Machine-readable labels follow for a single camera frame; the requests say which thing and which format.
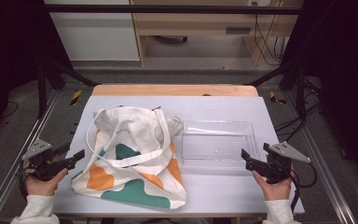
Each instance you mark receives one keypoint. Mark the yellow black tape marker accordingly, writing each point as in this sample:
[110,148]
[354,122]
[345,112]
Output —
[75,97]

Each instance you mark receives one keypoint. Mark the aluminium rail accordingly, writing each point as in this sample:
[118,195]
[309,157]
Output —
[326,174]
[15,168]

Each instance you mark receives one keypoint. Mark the white cabinet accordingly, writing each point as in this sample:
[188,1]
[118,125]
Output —
[96,34]

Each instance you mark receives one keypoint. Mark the light wooden desk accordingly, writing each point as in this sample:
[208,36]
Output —
[199,21]

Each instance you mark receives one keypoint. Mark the black frame bar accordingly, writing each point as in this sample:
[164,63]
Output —
[167,9]

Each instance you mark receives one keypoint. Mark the white patterned tote bag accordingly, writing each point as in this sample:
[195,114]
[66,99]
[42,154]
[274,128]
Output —
[130,130]

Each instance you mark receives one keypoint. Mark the person's right hand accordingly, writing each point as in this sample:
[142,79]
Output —
[276,191]

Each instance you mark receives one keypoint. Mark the person's left hand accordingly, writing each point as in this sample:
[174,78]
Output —
[42,187]

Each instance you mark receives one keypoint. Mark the black metal stand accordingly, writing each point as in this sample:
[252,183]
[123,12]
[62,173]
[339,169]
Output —
[300,90]
[43,90]

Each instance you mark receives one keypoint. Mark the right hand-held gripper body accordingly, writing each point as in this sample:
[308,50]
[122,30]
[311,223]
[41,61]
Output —
[278,166]

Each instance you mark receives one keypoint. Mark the clear plastic container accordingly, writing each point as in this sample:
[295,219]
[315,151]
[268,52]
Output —
[217,146]

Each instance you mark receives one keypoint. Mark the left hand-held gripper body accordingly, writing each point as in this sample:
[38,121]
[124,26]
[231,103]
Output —
[38,161]

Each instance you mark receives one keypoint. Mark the flat grey device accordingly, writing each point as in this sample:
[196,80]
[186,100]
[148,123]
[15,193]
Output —
[171,39]

